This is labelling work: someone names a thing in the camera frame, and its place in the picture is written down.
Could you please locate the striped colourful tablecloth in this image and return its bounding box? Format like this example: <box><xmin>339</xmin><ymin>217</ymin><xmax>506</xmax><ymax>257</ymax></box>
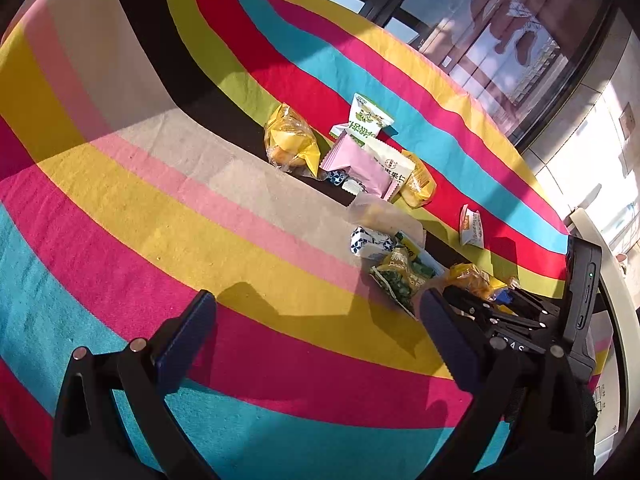
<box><xmin>0</xmin><ymin>0</ymin><xmax>621</xmax><ymax>480</ymax></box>

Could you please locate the green white snack packet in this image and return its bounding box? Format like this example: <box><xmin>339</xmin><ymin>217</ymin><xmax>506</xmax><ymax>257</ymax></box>
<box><xmin>329</xmin><ymin>93</ymin><xmax>396</xmax><ymax>147</ymax></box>

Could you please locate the pink snack packet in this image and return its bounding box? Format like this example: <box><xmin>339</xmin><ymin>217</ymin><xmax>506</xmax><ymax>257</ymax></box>
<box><xmin>320</xmin><ymin>132</ymin><xmax>396</xmax><ymax>201</ymax></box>

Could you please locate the green leafy snack packet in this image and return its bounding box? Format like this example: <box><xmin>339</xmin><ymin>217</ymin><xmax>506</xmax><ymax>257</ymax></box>
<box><xmin>370</xmin><ymin>247</ymin><xmax>436</xmax><ymax>321</ymax></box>

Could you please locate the crinkled yellow snack packet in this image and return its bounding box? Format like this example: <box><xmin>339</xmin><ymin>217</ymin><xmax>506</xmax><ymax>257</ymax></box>
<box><xmin>446</xmin><ymin>262</ymin><xmax>508</xmax><ymax>301</ymax></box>

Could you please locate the large yellow bread packet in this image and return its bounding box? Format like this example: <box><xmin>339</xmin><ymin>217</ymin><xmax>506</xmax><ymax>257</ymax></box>
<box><xmin>263</xmin><ymin>103</ymin><xmax>321</xmax><ymax>179</ymax></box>

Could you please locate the clear packet brown snack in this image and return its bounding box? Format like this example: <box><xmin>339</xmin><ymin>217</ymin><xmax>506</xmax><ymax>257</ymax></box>
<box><xmin>347</xmin><ymin>195</ymin><xmax>426</xmax><ymax>248</ymax></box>

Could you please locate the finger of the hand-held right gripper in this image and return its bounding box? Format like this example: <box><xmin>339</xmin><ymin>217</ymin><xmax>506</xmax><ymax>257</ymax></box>
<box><xmin>442</xmin><ymin>285</ymin><xmax>526</xmax><ymax>330</ymax></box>
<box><xmin>505</xmin><ymin>287</ymin><xmax>565</xmax><ymax>317</ymax></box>

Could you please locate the yellow clear snack packet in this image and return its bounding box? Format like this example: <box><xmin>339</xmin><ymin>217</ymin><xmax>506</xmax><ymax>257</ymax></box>
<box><xmin>397</xmin><ymin>150</ymin><xmax>437</xmax><ymax>208</ymax></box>

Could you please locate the white clear snack packet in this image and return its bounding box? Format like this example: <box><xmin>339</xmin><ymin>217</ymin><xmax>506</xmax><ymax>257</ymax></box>
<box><xmin>364</xmin><ymin>139</ymin><xmax>417</xmax><ymax>201</ymax></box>

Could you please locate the green yellow snack packet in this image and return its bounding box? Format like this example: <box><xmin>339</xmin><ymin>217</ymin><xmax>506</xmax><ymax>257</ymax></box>
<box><xmin>395</xmin><ymin>230</ymin><xmax>446</xmax><ymax>278</ymax></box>

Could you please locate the blue white candy packet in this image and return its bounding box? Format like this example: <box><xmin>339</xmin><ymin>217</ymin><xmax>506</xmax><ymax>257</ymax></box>
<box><xmin>348</xmin><ymin>226</ymin><xmax>396</xmax><ymax>260</ymax></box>

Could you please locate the small orange white packet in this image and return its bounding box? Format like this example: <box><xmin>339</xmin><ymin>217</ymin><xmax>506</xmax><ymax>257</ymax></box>
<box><xmin>459</xmin><ymin>205</ymin><xmax>485</xmax><ymax>250</ymax></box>

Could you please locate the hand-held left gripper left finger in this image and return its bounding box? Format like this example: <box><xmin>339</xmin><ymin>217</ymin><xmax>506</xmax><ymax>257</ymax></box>
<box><xmin>50</xmin><ymin>289</ymin><xmax>221</xmax><ymax>480</ymax></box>

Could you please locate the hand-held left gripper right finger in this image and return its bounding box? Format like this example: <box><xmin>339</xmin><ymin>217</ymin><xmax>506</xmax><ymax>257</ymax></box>
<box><xmin>419</xmin><ymin>290</ymin><xmax>596</xmax><ymax>480</ymax></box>

